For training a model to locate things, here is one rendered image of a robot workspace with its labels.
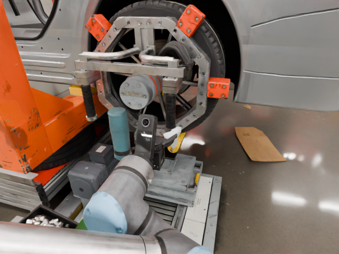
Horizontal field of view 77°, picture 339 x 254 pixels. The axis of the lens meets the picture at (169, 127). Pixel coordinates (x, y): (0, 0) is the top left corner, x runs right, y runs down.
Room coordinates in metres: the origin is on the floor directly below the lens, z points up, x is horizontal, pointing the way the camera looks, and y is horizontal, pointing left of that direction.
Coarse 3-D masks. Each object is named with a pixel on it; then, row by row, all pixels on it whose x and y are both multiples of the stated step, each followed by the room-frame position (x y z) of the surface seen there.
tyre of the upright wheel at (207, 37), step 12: (156, 0) 1.04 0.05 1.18; (120, 12) 1.06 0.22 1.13; (132, 12) 1.05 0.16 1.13; (144, 12) 1.03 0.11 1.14; (156, 12) 1.01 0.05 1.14; (168, 12) 1.00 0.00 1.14; (180, 12) 0.99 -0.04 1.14; (204, 24) 0.99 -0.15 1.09; (192, 36) 0.97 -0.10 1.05; (204, 36) 0.96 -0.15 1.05; (204, 48) 0.95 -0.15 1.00; (216, 48) 0.95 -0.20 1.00; (216, 60) 0.94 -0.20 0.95; (216, 72) 0.94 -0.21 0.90
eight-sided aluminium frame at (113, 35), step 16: (128, 16) 1.00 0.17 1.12; (112, 32) 0.98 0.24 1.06; (176, 32) 0.92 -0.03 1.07; (96, 48) 1.01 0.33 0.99; (192, 48) 0.89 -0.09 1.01; (208, 64) 0.87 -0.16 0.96; (112, 96) 1.06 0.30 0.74; (128, 112) 1.03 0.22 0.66; (192, 112) 0.88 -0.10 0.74; (160, 128) 0.94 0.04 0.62
